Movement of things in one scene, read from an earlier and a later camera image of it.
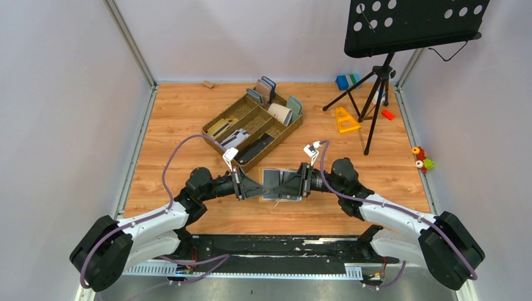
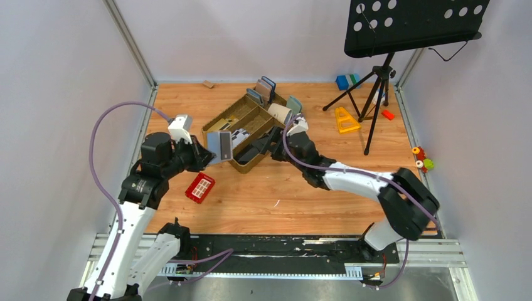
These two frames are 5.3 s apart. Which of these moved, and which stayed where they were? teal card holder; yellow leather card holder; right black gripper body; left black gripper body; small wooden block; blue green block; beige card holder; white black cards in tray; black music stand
Moved: yellow leather card holder; left black gripper body; right black gripper body
Stayed: blue green block; beige card holder; small wooden block; teal card holder; black music stand; white black cards in tray
